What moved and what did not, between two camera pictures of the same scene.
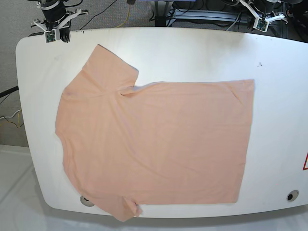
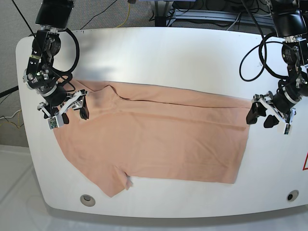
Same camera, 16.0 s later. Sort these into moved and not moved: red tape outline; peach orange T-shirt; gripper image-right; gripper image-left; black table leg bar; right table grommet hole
Moved: gripper image-left; gripper image-right; peach orange T-shirt
Not moved: red tape outline; black table leg bar; right table grommet hole
